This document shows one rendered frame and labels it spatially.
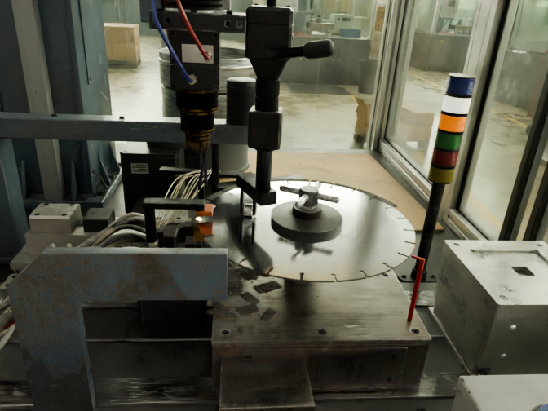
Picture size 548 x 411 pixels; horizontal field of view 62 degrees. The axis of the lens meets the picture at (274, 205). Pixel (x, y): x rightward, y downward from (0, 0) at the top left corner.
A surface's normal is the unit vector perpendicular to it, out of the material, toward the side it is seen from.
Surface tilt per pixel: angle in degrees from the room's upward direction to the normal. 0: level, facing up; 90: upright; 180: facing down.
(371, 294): 0
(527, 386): 0
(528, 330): 90
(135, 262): 90
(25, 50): 90
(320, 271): 0
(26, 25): 90
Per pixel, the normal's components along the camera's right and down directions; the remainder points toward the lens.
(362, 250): 0.05, -0.91
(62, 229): 0.07, 0.42
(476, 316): -1.00, -0.02
